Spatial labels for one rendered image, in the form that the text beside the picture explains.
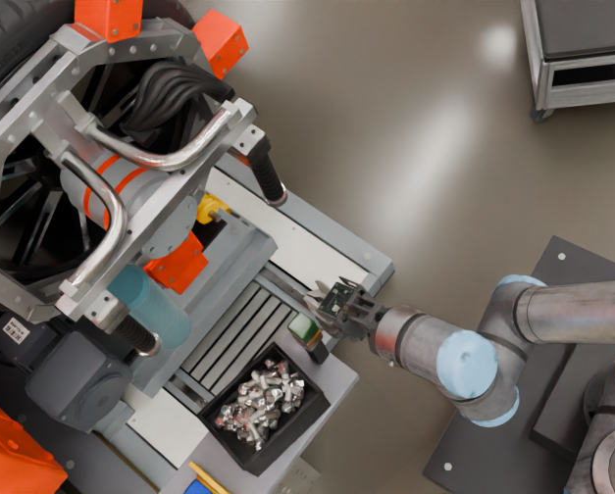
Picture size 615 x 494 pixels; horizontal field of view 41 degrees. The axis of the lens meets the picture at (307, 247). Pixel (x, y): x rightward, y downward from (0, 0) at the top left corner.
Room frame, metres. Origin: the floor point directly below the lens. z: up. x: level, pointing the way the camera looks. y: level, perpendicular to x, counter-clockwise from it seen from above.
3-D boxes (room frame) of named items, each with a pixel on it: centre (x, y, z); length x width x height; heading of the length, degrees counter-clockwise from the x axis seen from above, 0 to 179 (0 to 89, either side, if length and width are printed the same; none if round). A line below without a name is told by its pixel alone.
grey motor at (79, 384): (0.85, 0.66, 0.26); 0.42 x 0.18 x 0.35; 28
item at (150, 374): (0.98, 0.37, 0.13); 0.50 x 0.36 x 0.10; 118
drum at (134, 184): (0.78, 0.24, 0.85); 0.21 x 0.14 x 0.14; 28
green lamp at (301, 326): (0.51, 0.07, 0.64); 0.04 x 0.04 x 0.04; 28
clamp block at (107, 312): (0.58, 0.33, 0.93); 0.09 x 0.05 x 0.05; 28
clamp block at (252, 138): (0.74, 0.03, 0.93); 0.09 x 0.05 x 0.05; 28
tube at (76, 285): (0.68, 0.30, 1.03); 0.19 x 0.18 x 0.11; 28
